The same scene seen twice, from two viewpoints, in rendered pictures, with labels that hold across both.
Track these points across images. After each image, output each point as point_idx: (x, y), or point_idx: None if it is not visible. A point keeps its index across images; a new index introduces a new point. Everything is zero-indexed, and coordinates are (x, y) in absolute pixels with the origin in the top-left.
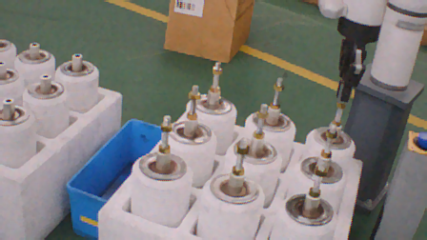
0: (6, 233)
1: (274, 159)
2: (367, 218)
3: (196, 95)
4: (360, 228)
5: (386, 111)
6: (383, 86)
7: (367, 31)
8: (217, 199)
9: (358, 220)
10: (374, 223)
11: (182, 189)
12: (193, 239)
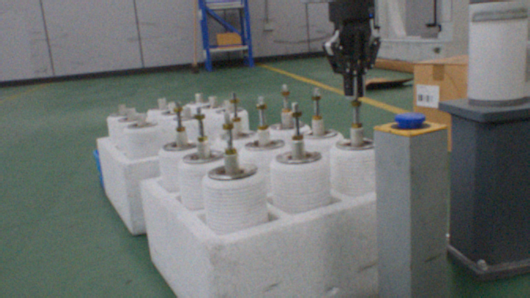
0: (126, 216)
1: (269, 148)
2: (472, 283)
3: (233, 99)
4: (449, 288)
5: (472, 132)
6: (473, 102)
7: (340, 7)
8: (181, 160)
9: (456, 281)
10: (475, 289)
11: (180, 159)
12: (169, 199)
